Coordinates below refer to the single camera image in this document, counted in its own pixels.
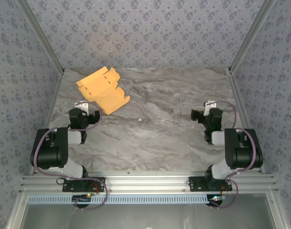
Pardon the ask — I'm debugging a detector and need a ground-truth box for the yellow paper box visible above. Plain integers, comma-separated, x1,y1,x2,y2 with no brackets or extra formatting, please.
75,66,131,115

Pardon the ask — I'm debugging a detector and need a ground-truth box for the small black controller board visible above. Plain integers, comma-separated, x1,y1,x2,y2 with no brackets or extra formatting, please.
72,194,91,205
208,194,226,206

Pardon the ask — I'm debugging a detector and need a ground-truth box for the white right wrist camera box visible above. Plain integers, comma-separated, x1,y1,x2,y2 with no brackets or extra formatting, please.
203,100,217,115

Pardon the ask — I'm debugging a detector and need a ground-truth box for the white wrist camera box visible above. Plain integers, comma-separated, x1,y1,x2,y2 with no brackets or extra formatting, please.
203,100,217,115
74,100,90,113

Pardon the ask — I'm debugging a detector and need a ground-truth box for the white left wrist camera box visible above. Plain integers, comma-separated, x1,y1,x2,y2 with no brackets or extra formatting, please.
74,100,90,113

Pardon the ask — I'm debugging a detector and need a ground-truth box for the aluminium table side rail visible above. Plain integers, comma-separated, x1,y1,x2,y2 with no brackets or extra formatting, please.
227,68,266,174
28,68,65,176

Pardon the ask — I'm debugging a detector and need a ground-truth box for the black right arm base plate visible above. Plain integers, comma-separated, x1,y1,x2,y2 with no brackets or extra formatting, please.
188,176,233,193

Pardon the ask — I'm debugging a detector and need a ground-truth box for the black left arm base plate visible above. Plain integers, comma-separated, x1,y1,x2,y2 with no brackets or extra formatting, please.
62,177,106,193

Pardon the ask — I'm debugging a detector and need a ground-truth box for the aluminium crossbar rail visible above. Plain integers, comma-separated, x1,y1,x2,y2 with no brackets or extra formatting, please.
19,171,279,194

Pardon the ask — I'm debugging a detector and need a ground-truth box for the aluminium corner post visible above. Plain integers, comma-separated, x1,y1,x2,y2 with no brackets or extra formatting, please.
16,0,65,73
228,0,277,72

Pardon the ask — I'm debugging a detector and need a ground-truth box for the slotted pale cable duct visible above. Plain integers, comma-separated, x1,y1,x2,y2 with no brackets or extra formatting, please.
28,193,211,205

